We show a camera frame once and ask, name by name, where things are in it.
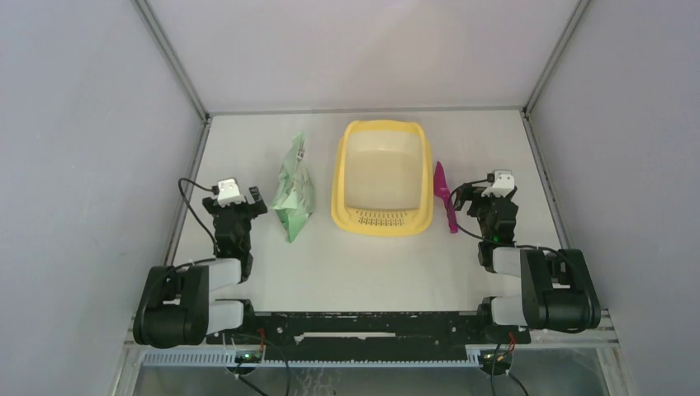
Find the pink plastic litter scoop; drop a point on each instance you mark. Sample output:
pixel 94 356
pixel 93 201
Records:
pixel 442 192

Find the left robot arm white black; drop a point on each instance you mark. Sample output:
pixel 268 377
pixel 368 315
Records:
pixel 177 306

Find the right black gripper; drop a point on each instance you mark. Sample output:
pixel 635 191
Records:
pixel 464 194

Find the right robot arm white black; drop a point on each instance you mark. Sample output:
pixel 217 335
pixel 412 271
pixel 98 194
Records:
pixel 556 291

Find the green cat litter bag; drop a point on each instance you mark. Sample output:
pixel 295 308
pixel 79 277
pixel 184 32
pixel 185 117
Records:
pixel 294 201

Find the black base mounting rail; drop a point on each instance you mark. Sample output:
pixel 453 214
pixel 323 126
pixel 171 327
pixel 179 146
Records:
pixel 369 336

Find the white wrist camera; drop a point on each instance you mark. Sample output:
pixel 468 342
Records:
pixel 501 183
pixel 228 193

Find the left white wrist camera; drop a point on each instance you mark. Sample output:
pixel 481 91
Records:
pixel 228 193

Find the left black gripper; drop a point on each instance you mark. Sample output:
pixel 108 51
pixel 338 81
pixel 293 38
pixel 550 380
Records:
pixel 253 209

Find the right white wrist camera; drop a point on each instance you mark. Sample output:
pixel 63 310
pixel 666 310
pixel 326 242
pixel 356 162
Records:
pixel 501 183

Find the yellow plastic litter box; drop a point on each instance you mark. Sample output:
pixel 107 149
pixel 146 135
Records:
pixel 383 179

